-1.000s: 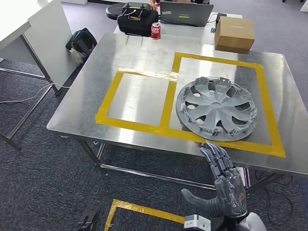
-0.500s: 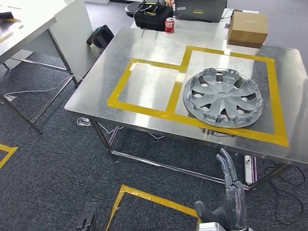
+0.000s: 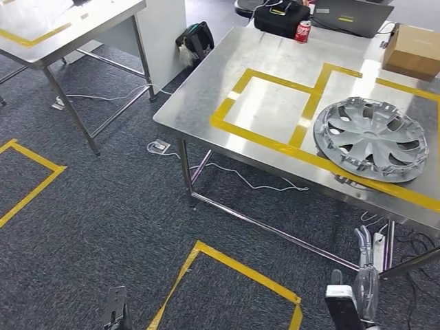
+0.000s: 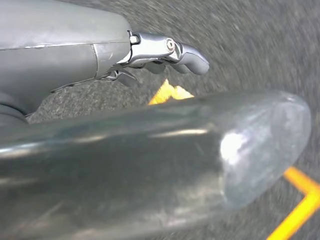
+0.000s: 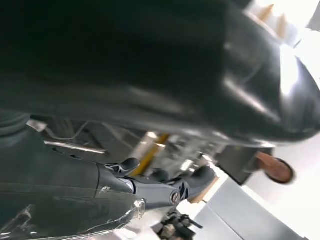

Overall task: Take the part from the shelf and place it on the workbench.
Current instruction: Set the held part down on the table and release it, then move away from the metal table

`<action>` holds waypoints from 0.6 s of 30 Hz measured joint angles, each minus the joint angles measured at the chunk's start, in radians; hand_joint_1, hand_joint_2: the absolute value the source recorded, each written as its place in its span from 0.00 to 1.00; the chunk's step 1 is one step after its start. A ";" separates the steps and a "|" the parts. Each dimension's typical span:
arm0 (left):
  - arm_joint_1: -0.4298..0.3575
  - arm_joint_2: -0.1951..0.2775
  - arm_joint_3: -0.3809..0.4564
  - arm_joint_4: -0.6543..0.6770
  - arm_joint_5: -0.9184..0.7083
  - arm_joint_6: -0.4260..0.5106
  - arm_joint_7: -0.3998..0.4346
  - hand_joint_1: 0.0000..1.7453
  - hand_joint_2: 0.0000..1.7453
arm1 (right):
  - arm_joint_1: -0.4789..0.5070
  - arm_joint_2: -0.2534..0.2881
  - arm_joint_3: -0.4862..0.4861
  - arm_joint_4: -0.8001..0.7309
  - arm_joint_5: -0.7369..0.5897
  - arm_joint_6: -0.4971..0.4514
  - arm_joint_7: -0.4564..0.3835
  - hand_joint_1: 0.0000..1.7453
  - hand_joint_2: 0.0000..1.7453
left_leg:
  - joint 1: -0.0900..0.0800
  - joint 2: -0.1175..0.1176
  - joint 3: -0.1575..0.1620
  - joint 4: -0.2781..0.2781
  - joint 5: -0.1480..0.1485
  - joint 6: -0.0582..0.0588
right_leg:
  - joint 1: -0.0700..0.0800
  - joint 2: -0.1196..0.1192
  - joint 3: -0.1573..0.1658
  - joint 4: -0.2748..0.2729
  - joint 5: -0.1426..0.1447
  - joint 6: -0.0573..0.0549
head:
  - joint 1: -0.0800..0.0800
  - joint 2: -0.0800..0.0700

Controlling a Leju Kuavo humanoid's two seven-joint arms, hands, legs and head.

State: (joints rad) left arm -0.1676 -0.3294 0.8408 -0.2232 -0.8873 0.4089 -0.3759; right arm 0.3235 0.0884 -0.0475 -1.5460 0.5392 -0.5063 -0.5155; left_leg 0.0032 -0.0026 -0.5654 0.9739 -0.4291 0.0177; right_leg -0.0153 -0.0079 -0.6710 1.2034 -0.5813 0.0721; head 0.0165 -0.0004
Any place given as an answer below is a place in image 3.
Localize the black floor cables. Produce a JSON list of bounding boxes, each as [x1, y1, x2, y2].
[[392, 221, 440, 330]]

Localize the yellow tape on workbench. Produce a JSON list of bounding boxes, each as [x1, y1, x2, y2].
[[210, 63, 440, 214]]

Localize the steel table with tape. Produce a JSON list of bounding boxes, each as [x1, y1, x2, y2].
[[0, 0, 156, 158]]

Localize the black bag with furry charm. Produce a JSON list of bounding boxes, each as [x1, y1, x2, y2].
[[175, 20, 215, 70]]

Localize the steel workbench table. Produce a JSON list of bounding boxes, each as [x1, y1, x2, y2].
[[152, 20, 440, 280]]

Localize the black carry bag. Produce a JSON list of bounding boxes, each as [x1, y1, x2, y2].
[[253, 0, 312, 40]]

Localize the dark grey laptop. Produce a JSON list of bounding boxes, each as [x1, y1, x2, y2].
[[310, 0, 395, 40]]

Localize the yellow tape on table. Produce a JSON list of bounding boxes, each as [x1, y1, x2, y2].
[[0, 21, 72, 49]]

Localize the yellow floor tape outline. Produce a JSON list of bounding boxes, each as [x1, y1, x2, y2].
[[147, 240, 303, 330], [0, 138, 66, 229]]

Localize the white floor socket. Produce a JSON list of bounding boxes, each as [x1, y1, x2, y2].
[[147, 138, 171, 156]]

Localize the black round stool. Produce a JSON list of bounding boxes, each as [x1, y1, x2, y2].
[[233, 0, 275, 20]]

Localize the red soda can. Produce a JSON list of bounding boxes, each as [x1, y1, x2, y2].
[[294, 19, 312, 45]]

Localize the white desk panel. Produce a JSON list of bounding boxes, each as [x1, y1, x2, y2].
[[63, 0, 187, 96]]

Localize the white floor cable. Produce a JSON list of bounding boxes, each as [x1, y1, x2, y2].
[[147, 141, 310, 193]]

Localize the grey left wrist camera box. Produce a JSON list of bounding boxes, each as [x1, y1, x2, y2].
[[103, 285, 128, 330]]

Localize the brown cardboard box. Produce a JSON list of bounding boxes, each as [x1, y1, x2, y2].
[[381, 23, 440, 83]]

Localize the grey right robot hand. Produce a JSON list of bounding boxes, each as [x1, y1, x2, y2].
[[352, 225, 381, 322]]

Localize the white power strip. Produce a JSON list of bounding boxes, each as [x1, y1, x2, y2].
[[372, 232, 386, 274]]

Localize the grey wheel hubcap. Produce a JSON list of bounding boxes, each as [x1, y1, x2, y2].
[[313, 96, 429, 184]]

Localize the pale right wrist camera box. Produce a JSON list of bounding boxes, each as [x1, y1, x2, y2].
[[325, 269, 365, 330]]

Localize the white cable with adapter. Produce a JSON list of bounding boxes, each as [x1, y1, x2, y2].
[[51, 83, 173, 111]]

